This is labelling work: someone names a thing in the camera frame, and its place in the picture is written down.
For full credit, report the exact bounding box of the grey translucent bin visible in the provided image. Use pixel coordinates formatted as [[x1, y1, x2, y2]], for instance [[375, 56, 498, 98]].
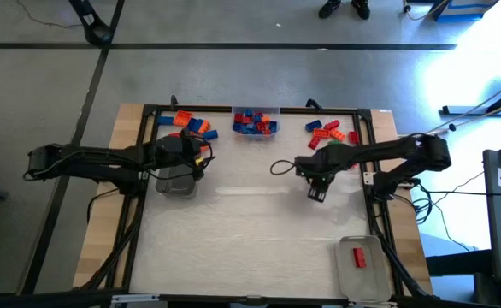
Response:
[[154, 169, 198, 199]]

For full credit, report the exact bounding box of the white rail bracket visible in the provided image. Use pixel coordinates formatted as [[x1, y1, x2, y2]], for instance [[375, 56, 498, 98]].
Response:
[[111, 293, 160, 305]]

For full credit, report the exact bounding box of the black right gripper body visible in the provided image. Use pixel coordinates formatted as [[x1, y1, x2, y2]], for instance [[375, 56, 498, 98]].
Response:
[[295, 154, 341, 189]]

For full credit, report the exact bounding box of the clear plastic bin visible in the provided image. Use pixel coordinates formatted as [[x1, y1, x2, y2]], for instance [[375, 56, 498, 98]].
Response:
[[232, 106, 281, 139]]

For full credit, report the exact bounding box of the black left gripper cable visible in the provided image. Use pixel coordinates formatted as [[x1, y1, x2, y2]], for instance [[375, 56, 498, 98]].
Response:
[[146, 127, 215, 181]]

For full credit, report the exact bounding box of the black stand base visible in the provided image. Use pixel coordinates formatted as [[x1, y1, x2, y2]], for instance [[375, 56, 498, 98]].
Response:
[[68, 0, 115, 46]]

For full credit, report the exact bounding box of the black floor strip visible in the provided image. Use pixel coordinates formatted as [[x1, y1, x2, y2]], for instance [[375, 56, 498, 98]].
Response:
[[17, 0, 127, 296], [0, 41, 459, 51]]

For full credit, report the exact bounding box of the red long block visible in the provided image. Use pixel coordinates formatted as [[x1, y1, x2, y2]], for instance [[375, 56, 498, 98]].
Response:
[[352, 247, 368, 270]]

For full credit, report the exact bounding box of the black rig bar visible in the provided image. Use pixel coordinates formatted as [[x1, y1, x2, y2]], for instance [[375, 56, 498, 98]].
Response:
[[0, 289, 501, 308]]

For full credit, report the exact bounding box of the yellow hanging cable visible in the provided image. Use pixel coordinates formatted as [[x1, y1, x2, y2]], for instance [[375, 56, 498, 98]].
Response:
[[398, 97, 501, 137]]

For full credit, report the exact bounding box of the black floor stand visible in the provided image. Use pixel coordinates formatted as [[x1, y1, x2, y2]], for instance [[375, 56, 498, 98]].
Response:
[[441, 53, 501, 117]]

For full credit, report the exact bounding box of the black cable bundle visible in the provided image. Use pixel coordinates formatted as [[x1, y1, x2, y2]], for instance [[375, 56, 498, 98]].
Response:
[[81, 200, 147, 292], [363, 192, 433, 300]]

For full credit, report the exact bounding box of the blue white box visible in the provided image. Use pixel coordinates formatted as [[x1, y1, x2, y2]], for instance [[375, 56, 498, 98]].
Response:
[[429, 0, 500, 22]]

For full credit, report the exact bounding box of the person's black shoe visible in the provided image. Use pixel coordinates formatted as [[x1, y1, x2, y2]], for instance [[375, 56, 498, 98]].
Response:
[[317, 0, 344, 20], [350, 0, 372, 21]]

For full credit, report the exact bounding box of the white plastic tray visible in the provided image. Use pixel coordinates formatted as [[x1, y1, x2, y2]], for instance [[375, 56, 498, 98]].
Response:
[[334, 234, 393, 304]]

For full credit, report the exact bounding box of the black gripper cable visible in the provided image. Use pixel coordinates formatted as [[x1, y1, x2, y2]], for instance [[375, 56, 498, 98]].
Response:
[[269, 159, 298, 176], [146, 127, 215, 181]]

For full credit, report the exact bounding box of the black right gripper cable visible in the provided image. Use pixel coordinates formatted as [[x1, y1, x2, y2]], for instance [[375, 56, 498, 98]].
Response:
[[269, 159, 298, 176]]

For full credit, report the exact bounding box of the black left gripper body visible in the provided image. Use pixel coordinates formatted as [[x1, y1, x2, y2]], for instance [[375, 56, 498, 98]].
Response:
[[154, 134, 203, 172]]

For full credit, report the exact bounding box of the grey hanging cable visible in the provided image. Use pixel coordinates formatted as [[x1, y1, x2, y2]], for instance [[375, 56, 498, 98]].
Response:
[[399, 72, 501, 147]]

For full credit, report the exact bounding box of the thin floor cable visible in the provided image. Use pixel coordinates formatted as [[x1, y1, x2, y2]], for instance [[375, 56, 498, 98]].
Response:
[[16, 0, 84, 29]]

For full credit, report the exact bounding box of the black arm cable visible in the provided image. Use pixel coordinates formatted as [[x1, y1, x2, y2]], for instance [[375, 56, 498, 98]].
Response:
[[85, 187, 121, 224]]

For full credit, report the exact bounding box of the yellow floor cable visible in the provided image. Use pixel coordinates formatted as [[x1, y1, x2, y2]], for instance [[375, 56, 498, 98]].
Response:
[[403, 0, 448, 21]]

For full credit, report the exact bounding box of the black table frame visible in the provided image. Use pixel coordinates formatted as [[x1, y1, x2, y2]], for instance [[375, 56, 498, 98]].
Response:
[[104, 104, 433, 305]]

